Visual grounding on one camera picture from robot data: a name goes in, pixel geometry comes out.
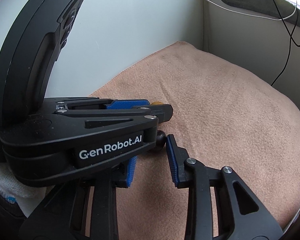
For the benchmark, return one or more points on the dark purple plum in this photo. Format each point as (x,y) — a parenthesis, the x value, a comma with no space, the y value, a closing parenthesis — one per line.
(161,137)

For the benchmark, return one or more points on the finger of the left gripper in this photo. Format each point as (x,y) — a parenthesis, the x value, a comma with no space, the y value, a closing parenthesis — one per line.
(127,104)
(163,112)

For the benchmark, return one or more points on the brown kiwi fruit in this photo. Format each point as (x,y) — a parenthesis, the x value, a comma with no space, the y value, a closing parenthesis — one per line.
(157,103)

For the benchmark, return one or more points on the pink towel cloth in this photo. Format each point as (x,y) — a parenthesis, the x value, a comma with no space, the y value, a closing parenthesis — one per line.
(223,115)

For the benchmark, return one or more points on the white gloved left hand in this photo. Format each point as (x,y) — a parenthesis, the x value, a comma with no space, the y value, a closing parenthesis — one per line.
(15,192)

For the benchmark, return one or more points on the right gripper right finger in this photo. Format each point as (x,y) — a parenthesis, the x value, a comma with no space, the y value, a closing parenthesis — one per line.
(220,203)

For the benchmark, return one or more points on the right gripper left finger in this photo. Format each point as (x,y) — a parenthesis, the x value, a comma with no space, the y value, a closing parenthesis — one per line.
(81,210)

